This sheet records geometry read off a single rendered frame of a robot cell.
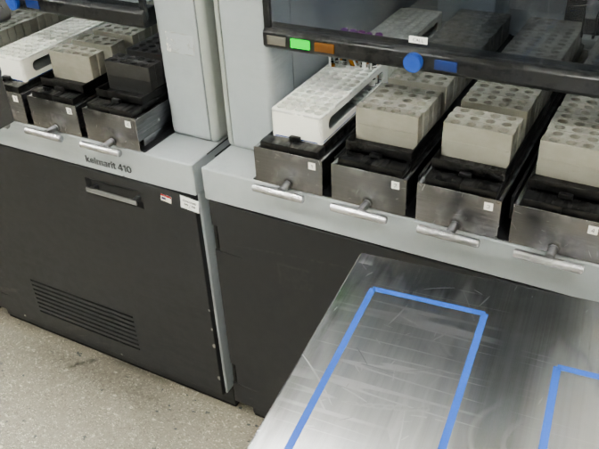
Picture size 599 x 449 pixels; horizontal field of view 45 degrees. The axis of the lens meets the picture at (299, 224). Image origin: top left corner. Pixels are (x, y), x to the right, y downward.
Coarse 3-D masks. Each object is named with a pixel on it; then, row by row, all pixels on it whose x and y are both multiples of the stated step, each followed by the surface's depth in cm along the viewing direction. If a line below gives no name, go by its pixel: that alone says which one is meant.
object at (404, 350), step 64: (384, 320) 86; (448, 320) 86; (512, 320) 85; (576, 320) 85; (320, 384) 78; (384, 384) 78; (448, 384) 77; (512, 384) 77; (576, 384) 77; (256, 448) 72; (320, 448) 71; (384, 448) 71; (448, 448) 71; (512, 448) 70; (576, 448) 70
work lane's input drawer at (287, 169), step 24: (264, 144) 127; (288, 144) 125; (312, 144) 125; (336, 144) 127; (264, 168) 129; (288, 168) 126; (312, 168) 124; (264, 192) 126; (288, 192) 124; (312, 192) 127
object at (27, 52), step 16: (48, 32) 166; (64, 32) 166; (80, 32) 165; (0, 48) 158; (16, 48) 158; (32, 48) 157; (48, 48) 158; (0, 64) 155; (16, 64) 153; (32, 64) 155; (48, 64) 165
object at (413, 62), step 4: (412, 52) 111; (408, 56) 110; (412, 56) 110; (416, 56) 110; (420, 56) 110; (404, 60) 111; (408, 60) 110; (412, 60) 110; (416, 60) 110; (420, 60) 110; (404, 64) 111; (408, 64) 111; (412, 64) 111; (416, 64) 110; (420, 64) 110; (408, 68) 111; (412, 68) 111; (416, 68) 111; (420, 68) 110; (412, 72) 111
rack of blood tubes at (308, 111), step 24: (336, 72) 139; (360, 72) 138; (384, 72) 143; (288, 96) 130; (312, 96) 130; (336, 96) 130; (360, 96) 139; (288, 120) 126; (312, 120) 123; (336, 120) 134
